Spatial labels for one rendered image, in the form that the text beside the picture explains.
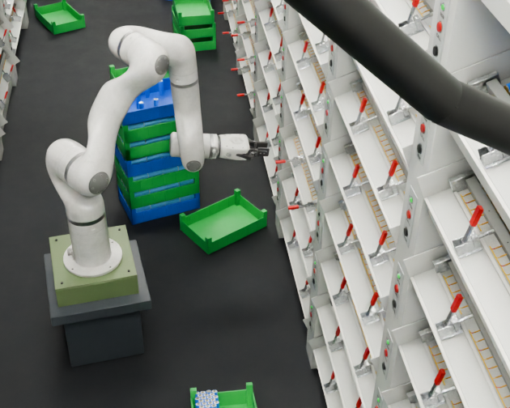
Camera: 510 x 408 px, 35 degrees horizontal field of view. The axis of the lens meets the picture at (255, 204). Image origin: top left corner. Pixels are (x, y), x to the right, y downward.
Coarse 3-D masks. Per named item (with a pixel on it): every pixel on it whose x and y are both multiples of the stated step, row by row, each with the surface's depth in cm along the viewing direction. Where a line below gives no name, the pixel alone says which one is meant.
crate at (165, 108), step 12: (156, 84) 328; (168, 84) 331; (144, 96) 327; (156, 96) 327; (168, 96) 327; (132, 108) 319; (144, 108) 309; (156, 108) 311; (168, 108) 314; (132, 120) 310; (144, 120) 312
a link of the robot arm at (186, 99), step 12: (192, 84) 255; (180, 96) 257; (192, 96) 258; (180, 108) 261; (192, 108) 261; (180, 120) 262; (192, 120) 262; (180, 132) 262; (192, 132) 261; (180, 144) 263; (192, 144) 262; (192, 156) 264; (204, 156) 267; (192, 168) 267
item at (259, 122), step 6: (258, 120) 380; (264, 120) 379; (258, 126) 382; (264, 126) 380; (258, 132) 379; (264, 132) 377; (264, 138) 373; (270, 144) 366; (270, 150) 365; (264, 156) 363; (270, 156) 361; (270, 162) 358; (270, 168) 355; (276, 168) 342; (270, 174) 352; (276, 174) 346; (270, 180) 345; (276, 180) 345; (276, 186) 344; (276, 192) 341
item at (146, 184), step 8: (120, 168) 334; (152, 176) 329; (160, 176) 330; (168, 176) 332; (176, 176) 334; (184, 176) 335; (192, 176) 337; (128, 184) 326; (136, 184) 327; (144, 184) 329; (152, 184) 331; (160, 184) 332; (168, 184) 334; (136, 192) 330
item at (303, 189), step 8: (280, 128) 301; (288, 128) 301; (288, 136) 303; (288, 144) 300; (296, 144) 298; (288, 152) 296; (296, 152) 294; (296, 168) 288; (304, 168) 286; (296, 176) 284; (304, 176) 282; (296, 184) 281; (304, 184) 279; (304, 192) 276; (312, 192) 275; (304, 200) 273; (312, 200) 272; (304, 208) 270; (312, 216) 266; (312, 224) 263; (312, 232) 254
